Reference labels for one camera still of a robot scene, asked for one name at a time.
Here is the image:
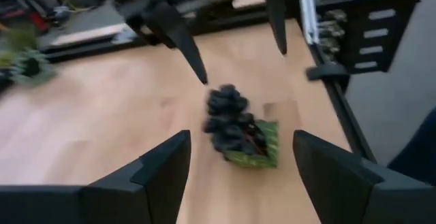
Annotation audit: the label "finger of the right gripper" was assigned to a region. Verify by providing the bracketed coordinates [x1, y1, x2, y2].
[262, 0, 290, 55]
[125, 1, 208, 84]

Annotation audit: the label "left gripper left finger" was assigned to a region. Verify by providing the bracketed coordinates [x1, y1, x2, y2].
[0, 129, 191, 224]

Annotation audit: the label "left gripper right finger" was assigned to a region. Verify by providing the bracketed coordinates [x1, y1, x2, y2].
[292, 129, 436, 224]

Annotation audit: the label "grape leaves with stem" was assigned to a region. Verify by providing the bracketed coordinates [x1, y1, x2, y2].
[202, 83, 280, 169]

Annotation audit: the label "silver aluminium extrusion bar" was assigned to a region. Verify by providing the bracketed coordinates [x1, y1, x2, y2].
[298, 0, 320, 45]

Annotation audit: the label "dark blue cloth object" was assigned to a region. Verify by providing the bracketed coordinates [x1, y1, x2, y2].
[388, 108, 436, 186]

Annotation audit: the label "small succulent plant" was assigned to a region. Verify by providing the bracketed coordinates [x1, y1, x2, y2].
[0, 22, 57, 85]

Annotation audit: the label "black table edge bracket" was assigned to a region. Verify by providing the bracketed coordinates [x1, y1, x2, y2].
[305, 63, 351, 82]

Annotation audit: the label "black aluminium rig frame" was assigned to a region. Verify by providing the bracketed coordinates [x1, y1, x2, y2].
[0, 0, 377, 165]

